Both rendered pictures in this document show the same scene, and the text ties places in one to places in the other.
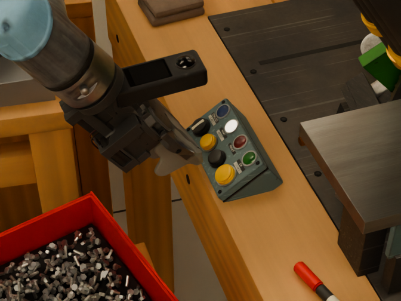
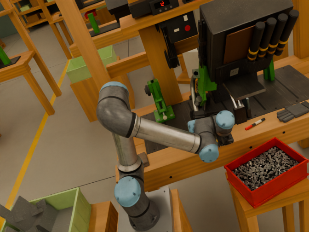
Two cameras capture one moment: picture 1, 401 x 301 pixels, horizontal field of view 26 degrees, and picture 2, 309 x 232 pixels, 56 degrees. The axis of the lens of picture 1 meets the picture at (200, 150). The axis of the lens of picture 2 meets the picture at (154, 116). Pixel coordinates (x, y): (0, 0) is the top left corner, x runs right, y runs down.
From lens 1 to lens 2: 1.36 m
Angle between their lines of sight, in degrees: 53
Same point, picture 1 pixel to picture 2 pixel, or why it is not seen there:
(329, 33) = not seen: hidden behind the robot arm
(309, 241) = (237, 129)
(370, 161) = (247, 89)
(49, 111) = (176, 193)
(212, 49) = (163, 151)
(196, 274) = not seen: outside the picture
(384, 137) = (239, 88)
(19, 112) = (175, 201)
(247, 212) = not seen: hidden behind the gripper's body
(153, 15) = (146, 164)
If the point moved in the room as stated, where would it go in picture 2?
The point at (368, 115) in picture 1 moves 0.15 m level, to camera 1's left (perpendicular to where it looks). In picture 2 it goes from (232, 90) to (233, 107)
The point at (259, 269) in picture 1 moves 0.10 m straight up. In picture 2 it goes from (246, 136) to (243, 121)
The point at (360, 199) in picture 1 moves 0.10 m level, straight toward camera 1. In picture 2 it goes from (259, 89) to (280, 89)
